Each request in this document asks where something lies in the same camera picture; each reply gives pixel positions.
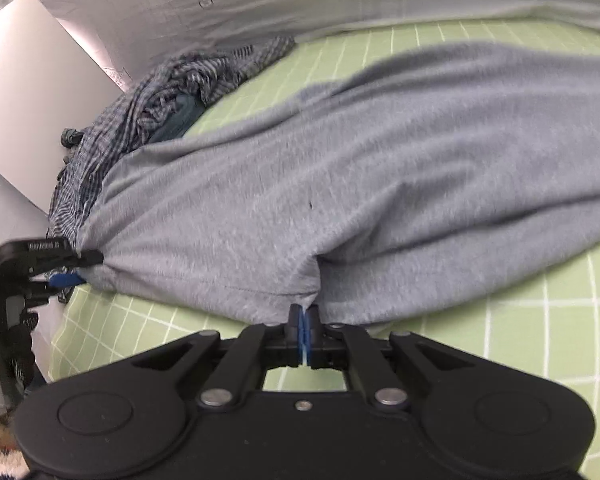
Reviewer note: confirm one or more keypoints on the dark blue garment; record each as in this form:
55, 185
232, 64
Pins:
177, 120

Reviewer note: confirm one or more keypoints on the grey sweatpants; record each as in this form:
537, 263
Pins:
330, 185

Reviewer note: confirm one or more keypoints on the white headboard panel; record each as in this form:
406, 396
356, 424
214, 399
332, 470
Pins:
30, 110

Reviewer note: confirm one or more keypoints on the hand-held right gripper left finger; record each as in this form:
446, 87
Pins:
296, 335

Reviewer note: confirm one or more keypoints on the blue plaid shirt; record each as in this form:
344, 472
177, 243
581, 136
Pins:
105, 130

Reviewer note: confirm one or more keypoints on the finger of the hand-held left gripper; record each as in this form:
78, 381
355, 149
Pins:
65, 281
60, 257

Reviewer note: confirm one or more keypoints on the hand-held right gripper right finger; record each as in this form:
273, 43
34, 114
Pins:
313, 335

